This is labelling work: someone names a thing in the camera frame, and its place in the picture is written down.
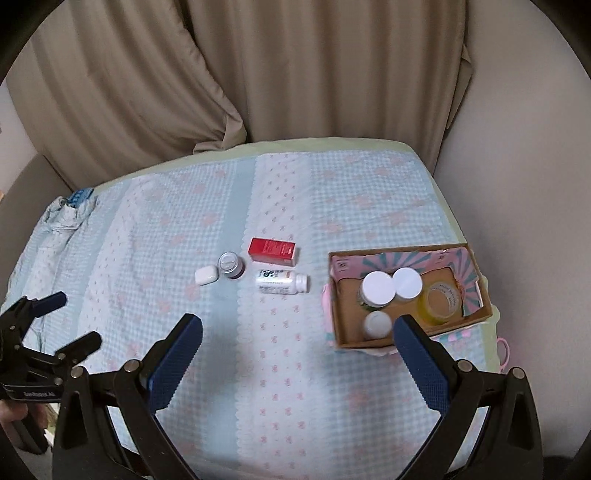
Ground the yellow tape roll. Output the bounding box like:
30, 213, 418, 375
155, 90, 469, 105
418, 281, 462, 326

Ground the blue patterned small box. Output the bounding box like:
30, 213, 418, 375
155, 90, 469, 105
66, 188, 94, 208

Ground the silver lid dark jar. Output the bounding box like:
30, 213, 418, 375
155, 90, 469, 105
217, 251, 245, 279

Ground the blue checkered bed sheet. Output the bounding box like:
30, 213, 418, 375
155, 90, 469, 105
3, 143, 460, 479

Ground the white black cream jar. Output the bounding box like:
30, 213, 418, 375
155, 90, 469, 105
358, 271, 396, 310

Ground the beige curtain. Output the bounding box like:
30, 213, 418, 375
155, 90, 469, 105
1, 1, 471, 187

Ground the pink cardboard box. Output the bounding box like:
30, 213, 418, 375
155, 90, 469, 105
325, 243, 493, 354

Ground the person left hand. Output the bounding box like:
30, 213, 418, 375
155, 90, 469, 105
0, 400, 48, 438

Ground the red carton box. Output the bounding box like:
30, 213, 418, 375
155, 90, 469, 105
247, 237, 297, 267

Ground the white earbuds case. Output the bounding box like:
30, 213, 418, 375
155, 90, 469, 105
194, 265, 219, 286

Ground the white pill bottle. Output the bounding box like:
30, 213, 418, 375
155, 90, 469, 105
256, 269, 310, 295

